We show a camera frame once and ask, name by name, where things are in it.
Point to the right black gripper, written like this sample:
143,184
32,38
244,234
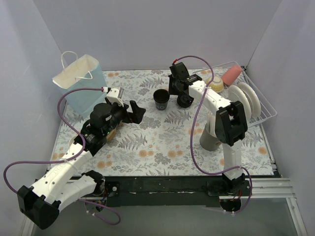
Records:
175,87

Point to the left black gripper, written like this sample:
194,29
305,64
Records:
129,113

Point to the stack of black lids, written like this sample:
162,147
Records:
184,100

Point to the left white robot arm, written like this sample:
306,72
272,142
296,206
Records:
43,200

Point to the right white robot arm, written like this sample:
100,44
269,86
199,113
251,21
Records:
228,121

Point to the back black coffee cup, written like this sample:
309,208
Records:
161,98

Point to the brown cardboard cup sleeves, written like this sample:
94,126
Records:
114,135

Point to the yellow patterned bowl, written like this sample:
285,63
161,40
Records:
217,84

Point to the floral tablecloth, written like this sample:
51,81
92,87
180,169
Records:
165,143

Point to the pink plastic cup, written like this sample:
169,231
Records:
231,75

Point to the front white plate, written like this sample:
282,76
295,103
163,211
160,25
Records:
236,94

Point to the white plate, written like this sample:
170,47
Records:
252,98
236,94

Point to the light blue paper bag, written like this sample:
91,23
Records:
84,72

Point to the grey cup with straws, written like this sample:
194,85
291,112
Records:
208,139

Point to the white paper cup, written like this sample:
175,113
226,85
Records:
71,141

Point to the back white plate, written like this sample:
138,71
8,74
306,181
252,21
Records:
252,98

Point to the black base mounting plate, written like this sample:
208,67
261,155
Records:
168,191

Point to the white wire dish rack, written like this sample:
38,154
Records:
267,110

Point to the aluminium frame rail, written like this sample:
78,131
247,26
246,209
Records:
272,211

